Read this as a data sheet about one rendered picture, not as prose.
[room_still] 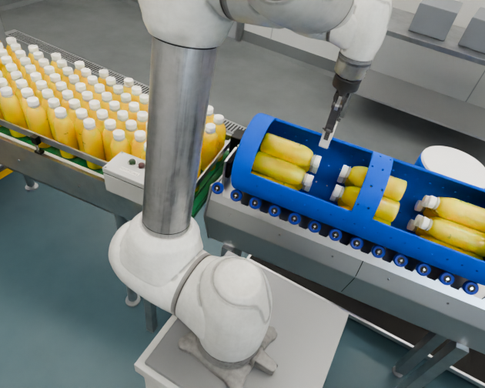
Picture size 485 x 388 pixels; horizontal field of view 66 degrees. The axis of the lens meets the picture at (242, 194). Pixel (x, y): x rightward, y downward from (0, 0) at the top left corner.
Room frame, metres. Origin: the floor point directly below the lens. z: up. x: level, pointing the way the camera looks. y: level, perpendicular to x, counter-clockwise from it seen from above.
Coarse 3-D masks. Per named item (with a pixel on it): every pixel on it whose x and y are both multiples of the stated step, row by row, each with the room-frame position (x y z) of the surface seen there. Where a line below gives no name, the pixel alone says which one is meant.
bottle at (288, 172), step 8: (256, 160) 0.98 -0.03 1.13; (264, 160) 0.98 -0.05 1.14; (272, 160) 0.98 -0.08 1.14; (280, 160) 0.99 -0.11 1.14; (256, 168) 0.97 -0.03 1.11; (264, 168) 0.96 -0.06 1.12; (272, 168) 0.96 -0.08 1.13; (280, 168) 0.96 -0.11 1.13; (288, 168) 0.96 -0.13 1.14; (296, 168) 0.96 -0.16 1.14; (272, 176) 0.95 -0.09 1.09; (280, 176) 0.94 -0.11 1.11; (288, 176) 0.94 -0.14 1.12; (296, 176) 0.94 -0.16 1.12; (304, 176) 0.95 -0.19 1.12; (296, 184) 0.94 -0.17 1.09
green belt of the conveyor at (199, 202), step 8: (0, 128) 1.17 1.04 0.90; (32, 144) 1.11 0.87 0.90; (56, 152) 1.09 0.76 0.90; (72, 160) 1.06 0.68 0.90; (80, 160) 1.07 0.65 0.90; (224, 160) 1.23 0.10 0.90; (88, 168) 1.03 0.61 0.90; (216, 168) 1.17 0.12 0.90; (208, 176) 1.11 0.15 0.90; (216, 176) 1.12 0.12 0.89; (200, 184) 1.06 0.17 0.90; (208, 184) 1.07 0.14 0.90; (200, 192) 1.01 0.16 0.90; (208, 192) 1.04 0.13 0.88; (200, 200) 0.98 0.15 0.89; (192, 208) 0.93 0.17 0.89; (200, 208) 0.96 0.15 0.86; (192, 216) 0.91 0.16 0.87
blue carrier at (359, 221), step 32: (256, 128) 1.02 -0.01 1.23; (288, 128) 1.15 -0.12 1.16; (320, 160) 1.13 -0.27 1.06; (352, 160) 1.10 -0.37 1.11; (384, 160) 0.96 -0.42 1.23; (256, 192) 0.92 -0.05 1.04; (288, 192) 0.88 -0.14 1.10; (320, 192) 1.05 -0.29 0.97; (416, 192) 1.03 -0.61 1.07; (448, 192) 1.01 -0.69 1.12; (480, 192) 0.96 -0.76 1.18; (352, 224) 0.82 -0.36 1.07; (384, 224) 0.80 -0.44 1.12; (416, 256) 0.77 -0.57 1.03; (448, 256) 0.74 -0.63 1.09
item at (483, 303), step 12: (228, 204) 0.96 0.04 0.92; (240, 204) 0.95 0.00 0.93; (264, 216) 0.92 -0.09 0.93; (276, 216) 0.92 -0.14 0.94; (288, 228) 0.89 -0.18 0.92; (300, 228) 0.89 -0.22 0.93; (324, 240) 0.86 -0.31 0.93; (348, 252) 0.83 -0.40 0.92; (360, 252) 0.83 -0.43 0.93; (372, 264) 0.80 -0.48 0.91; (384, 264) 0.80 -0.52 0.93; (408, 276) 0.78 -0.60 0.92; (420, 276) 0.78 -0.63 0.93; (432, 288) 0.75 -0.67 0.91; (444, 288) 0.75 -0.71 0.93; (468, 300) 0.72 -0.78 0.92; (480, 300) 0.72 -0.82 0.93
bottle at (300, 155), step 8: (264, 136) 1.04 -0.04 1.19; (272, 136) 1.04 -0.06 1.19; (264, 144) 1.02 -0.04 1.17; (272, 144) 1.02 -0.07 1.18; (280, 144) 1.02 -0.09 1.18; (288, 144) 1.02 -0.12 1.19; (296, 144) 1.02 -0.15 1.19; (264, 152) 1.02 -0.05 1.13; (272, 152) 1.01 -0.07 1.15; (280, 152) 1.00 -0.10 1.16; (288, 152) 1.00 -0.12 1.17; (296, 152) 0.99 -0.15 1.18; (304, 152) 1.00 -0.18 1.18; (312, 152) 1.01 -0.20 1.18; (288, 160) 1.00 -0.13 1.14; (296, 160) 0.98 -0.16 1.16; (304, 160) 0.98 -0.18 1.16; (312, 160) 0.99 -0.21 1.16
